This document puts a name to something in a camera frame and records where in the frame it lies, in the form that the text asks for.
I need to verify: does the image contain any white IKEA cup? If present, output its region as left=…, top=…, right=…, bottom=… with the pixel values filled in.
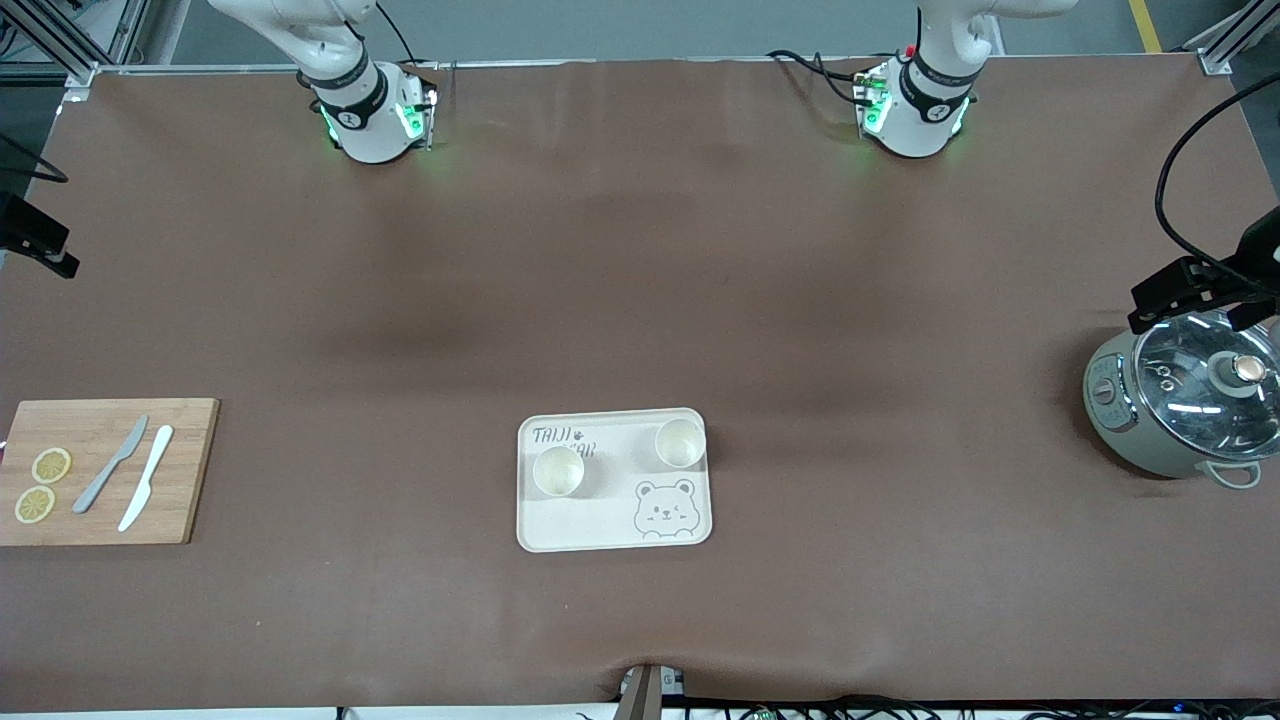
left=654, top=418, right=708, bottom=472
left=532, top=445, right=587, bottom=499

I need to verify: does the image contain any glass pot lid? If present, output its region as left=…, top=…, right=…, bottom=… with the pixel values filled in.
left=1135, top=310, right=1280, bottom=441

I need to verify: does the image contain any grey-green electric cooking pot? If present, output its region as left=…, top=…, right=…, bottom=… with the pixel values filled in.
left=1083, top=310, right=1280, bottom=490

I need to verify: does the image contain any grey plastic knife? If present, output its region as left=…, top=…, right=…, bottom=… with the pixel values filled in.
left=72, top=414, right=150, bottom=515

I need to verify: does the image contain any white plastic knife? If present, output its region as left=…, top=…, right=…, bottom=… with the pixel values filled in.
left=117, top=425, right=175, bottom=533

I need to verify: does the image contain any wooden cutting board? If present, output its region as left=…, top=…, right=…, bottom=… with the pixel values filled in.
left=0, top=398, right=220, bottom=547

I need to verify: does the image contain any brown table cover mat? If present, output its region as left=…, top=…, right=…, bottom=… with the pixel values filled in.
left=0, top=55, right=1280, bottom=713

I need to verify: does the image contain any beige bear print tray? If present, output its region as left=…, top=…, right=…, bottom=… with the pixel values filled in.
left=516, top=407, right=714, bottom=553

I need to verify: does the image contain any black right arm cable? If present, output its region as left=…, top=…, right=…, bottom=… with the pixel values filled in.
left=0, top=130, right=69, bottom=185

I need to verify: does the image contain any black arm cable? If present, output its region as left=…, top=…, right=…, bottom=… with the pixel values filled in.
left=1154, top=72, right=1280, bottom=291
left=0, top=130, right=69, bottom=185

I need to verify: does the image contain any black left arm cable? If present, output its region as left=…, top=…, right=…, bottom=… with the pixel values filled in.
left=1154, top=72, right=1280, bottom=291

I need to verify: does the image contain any black base power cable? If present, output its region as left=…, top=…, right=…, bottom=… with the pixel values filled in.
left=765, top=48, right=881, bottom=106

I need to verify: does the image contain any metal table edge bracket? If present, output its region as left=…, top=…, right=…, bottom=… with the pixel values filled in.
left=615, top=662, right=687, bottom=720

